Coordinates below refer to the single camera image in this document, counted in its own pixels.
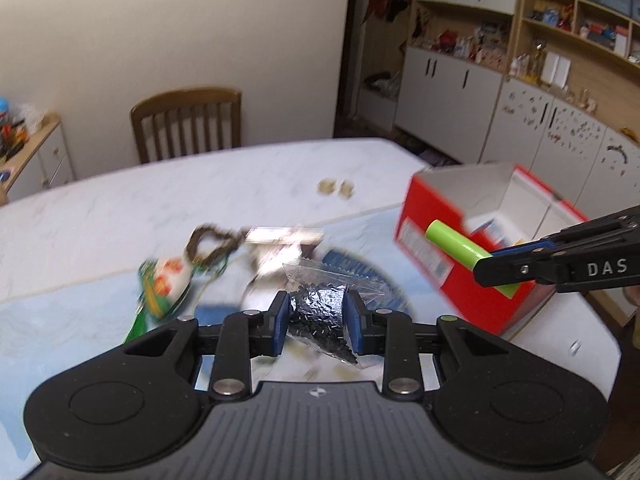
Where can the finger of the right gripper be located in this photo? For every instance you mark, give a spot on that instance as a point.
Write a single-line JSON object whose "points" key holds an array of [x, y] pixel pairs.
{"points": [[494, 272], [524, 252]]}

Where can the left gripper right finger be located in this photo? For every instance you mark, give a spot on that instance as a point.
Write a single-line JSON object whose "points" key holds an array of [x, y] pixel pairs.
{"points": [[390, 334]]}

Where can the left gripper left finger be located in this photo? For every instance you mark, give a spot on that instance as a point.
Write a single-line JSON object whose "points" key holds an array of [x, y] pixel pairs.
{"points": [[242, 337]]}

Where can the green cylinder tube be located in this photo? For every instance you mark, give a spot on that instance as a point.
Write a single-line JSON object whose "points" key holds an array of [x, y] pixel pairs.
{"points": [[455, 245]]}

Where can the bag of black beads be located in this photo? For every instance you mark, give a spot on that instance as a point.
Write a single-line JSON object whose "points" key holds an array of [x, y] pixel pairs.
{"points": [[317, 290]]}

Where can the green white embroidered pouch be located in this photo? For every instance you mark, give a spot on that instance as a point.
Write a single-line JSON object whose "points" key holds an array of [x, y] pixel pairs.
{"points": [[164, 284]]}

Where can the red white cardboard box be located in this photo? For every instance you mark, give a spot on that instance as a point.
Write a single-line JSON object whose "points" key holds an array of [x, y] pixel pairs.
{"points": [[494, 206]]}

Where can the beige tape roll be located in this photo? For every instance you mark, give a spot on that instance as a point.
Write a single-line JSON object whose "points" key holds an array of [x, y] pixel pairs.
{"points": [[326, 186], [346, 190]]}

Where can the dark wooden chair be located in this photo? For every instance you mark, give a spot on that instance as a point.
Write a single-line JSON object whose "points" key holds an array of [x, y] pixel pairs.
{"points": [[184, 122]]}

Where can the white drawer sideboard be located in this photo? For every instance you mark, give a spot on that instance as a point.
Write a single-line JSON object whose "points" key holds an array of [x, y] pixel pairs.
{"points": [[42, 164]]}

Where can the white wall cabinet unit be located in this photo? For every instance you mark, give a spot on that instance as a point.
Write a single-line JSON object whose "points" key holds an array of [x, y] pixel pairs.
{"points": [[552, 85]]}

